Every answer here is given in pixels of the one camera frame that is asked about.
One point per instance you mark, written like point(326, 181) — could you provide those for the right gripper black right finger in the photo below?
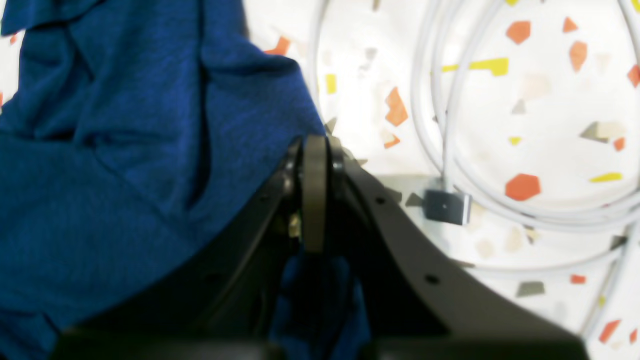
point(420, 305)

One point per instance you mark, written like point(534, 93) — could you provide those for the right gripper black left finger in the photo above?
point(219, 304)

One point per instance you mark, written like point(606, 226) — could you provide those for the navy blue t-shirt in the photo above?
point(138, 130)

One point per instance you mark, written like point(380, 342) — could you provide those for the terrazzo patterned tablecloth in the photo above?
point(558, 126)

